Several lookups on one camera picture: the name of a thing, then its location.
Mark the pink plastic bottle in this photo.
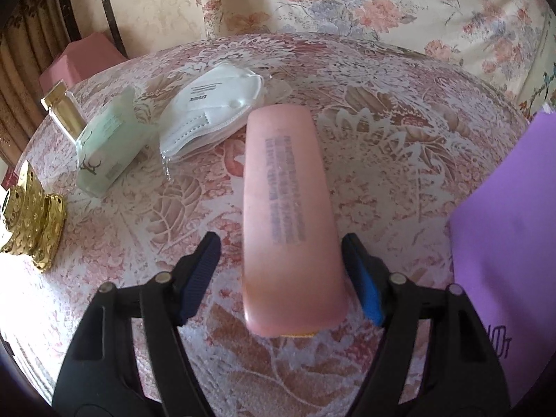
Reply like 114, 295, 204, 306
242, 105, 349, 338

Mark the floral bedspread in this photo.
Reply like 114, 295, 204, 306
195, 0, 556, 122

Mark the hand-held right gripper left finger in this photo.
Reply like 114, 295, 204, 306
52, 231, 222, 417

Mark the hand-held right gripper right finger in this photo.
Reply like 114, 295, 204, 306
341, 233, 511, 417

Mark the brown patterned curtain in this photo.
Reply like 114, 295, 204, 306
0, 0, 76, 166

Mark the ornate gold box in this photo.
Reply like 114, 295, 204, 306
0, 160, 68, 273

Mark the mint green tissue packet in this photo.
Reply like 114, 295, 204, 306
76, 86, 146, 196

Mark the pink lace tablecloth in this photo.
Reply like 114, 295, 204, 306
0, 32, 535, 404

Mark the dark wooden headboard frame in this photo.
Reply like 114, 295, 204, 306
54, 0, 129, 59

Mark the pink stool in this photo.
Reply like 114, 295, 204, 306
38, 31, 129, 94

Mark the purple cardboard box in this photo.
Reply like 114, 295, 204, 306
445, 111, 556, 407

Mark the white face mask pack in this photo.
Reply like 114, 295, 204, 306
158, 63, 293, 183

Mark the gold-capped perfume bottle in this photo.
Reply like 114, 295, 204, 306
40, 80, 88, 146

